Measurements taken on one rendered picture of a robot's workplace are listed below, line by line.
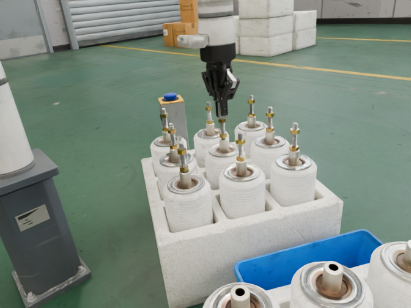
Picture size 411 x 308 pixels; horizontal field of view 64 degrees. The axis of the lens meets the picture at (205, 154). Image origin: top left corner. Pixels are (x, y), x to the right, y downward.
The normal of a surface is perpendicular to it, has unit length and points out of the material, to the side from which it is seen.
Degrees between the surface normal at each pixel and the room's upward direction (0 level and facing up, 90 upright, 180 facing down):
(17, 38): 90
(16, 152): 90
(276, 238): 90
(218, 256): 90
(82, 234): 0
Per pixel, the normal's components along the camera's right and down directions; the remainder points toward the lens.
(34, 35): 0.65, 0.29
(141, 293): -0.08, -0.90
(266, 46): -0.72, 0.35
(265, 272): 0.26, 0.37
